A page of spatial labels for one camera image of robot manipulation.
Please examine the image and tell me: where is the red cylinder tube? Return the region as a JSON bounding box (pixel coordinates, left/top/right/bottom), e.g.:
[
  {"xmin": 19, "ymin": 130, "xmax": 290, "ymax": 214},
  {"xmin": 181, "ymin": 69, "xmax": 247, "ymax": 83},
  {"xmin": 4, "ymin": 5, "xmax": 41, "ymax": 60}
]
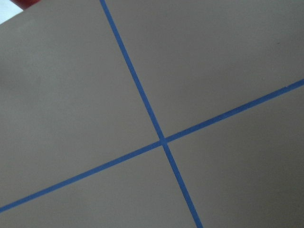
[{"xmin": 11, "ymin": 0, "xmax": 40, "ymax": 10}]

